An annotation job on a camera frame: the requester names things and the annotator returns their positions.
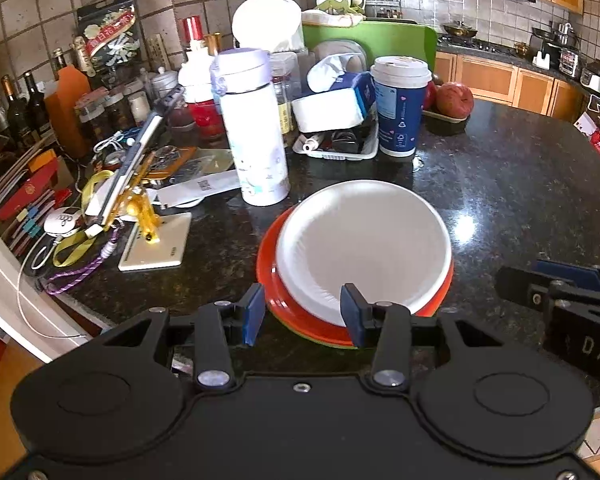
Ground glass spice jar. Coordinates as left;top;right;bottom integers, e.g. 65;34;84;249
105;92;136;131
75;95;111;141

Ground blue white tissue pack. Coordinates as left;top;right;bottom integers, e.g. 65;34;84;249
291;54;377;133

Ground green cutting board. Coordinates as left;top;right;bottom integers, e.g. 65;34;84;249
301;20;438;83

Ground clear jar yellow label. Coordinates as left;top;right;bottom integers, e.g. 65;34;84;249
270;52;301;148

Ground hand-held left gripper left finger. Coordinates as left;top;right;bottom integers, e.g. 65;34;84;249
100;282;267;393

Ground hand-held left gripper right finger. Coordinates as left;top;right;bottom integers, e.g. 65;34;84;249
340;282;503;390

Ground wok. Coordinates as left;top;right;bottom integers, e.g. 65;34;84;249
442;21;479;39

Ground black printed snack bag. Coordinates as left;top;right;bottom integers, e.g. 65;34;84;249
76;0;142;78

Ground white lidded jar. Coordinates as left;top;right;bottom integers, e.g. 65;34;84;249
150;67;181;103

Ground wooden base cabinets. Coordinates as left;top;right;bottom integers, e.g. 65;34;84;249
434;50;583;118

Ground purple lanyard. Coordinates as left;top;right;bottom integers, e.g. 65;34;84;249
45;225;126;297

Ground white thermos bottle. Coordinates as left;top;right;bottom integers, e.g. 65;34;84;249
210;47;291;207

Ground white paper receipt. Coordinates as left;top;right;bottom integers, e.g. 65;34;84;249
157;169;241;208

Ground orange plate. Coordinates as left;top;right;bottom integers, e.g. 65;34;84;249
256;205;455;345

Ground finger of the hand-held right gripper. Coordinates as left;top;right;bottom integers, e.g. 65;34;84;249
534;259;600;291
496;266;600;312

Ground white ribbed bowl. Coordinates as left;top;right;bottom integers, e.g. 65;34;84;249
275;179;453;327

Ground white plastic bag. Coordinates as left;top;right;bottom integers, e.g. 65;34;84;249
231;0;306;53

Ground gold phone stand white base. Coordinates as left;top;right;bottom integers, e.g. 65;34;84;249
117;180;193;272

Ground white plastic tray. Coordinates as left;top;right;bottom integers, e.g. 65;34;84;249
292;130;381;161

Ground smartphone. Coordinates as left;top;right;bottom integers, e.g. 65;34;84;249
97;85;186;226

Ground blue paper cup white lid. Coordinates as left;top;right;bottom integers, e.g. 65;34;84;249
370;56;433;158

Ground yellow lanyard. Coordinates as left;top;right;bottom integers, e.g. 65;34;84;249
52;170;126;267

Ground dark wine bottle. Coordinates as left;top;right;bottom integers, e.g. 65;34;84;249
0;75;28;148
22;70;51;138

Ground white and red container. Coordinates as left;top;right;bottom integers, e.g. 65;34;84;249
177;40;226;143

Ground white round device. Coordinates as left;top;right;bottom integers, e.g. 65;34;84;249
42;206;88;237

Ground red flat box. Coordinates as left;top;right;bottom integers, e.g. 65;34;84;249
0;169;61;221

